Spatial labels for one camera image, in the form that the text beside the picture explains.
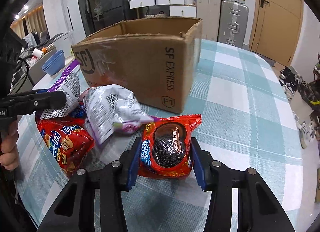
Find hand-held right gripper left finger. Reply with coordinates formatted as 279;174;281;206
37;137;143;232

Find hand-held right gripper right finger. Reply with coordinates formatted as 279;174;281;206
190;137;297;232

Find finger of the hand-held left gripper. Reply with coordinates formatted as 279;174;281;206
7;88;50;97
15;91;67;116

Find purple snack packet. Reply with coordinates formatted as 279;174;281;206
79;84;157;147
40;59;81;120

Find red cookie packet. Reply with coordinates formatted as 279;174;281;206
137;114;202;177

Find red snack packet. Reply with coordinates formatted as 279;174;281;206
36;118;95;179

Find cardboard box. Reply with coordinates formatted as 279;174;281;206
71;18;203;114

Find person's left forearm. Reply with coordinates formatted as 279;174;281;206
0;166;33;232

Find person's left hand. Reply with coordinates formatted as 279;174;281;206
0;121;20;170

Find clothes rack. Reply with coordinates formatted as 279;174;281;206
24;31;42;46

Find beige curtains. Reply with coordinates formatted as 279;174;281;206
15;9;48;37

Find teal checked tablecloth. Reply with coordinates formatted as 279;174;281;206
15;38;304;227

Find glass door cabinet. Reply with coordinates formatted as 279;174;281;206
75;0;103;36

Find pile of shoes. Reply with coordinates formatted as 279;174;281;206
277;64;320;150

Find silver suitcase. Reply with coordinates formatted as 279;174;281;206
217;0;249;47

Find beige suitcase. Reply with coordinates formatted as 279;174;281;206
196;0;222;42

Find wooden door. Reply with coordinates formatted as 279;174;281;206
249;0;304;67

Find black cable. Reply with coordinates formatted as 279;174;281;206
10;58;34;92

